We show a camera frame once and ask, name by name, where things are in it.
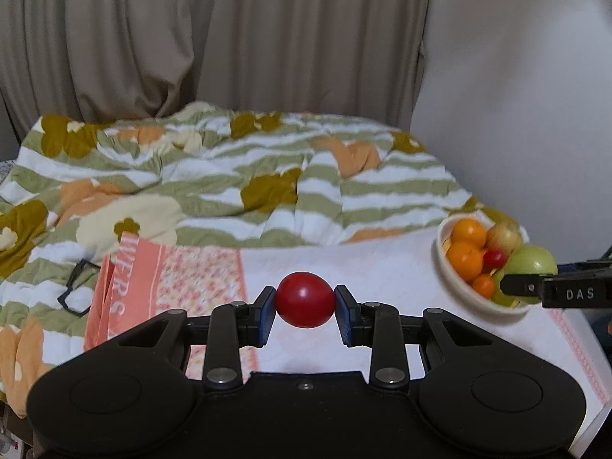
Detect black eyeglasses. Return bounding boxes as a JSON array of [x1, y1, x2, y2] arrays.
[[57, 258, 102, 317]]

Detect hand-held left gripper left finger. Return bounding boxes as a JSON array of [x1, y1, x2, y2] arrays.
[[115, 286, 277, 390]]

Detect round orange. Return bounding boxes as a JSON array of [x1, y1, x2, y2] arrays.
[[451, 218, 488, 246]]

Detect large orange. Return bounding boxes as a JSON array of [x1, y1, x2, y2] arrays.
[[446, 241, 485, 282]]

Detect beige curtain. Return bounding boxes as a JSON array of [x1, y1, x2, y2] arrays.
[[0, 0, 433, 130]]

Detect yellow-brown round fruit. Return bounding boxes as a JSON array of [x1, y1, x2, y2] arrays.
[[487, 222, 523, 252]]

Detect floral striped blanket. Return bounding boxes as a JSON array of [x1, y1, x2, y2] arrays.
[[0, 101, 529, 417]]

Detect large green apple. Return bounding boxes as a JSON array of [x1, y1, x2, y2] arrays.
[[503, 245, 558, 304]]

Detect small mandarin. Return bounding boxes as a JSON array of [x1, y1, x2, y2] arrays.
[[472, 273, 496, 298]]

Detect pink floral towel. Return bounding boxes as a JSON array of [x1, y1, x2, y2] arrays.
[[83, 224, 612, 422]]

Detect small red tomato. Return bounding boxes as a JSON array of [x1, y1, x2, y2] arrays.
[[483, 247, 508, 270]]

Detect large red tomato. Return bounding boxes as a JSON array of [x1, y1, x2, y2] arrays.
[[274, 272, 336, 329]]

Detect white oval bowl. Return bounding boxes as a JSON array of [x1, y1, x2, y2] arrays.
[[436, 213, 543, 315]]

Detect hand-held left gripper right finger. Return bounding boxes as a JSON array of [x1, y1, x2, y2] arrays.
[[333, 284, 495, 389]]

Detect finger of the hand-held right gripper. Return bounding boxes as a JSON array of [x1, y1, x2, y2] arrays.
[[500, 259, 612, 309]]

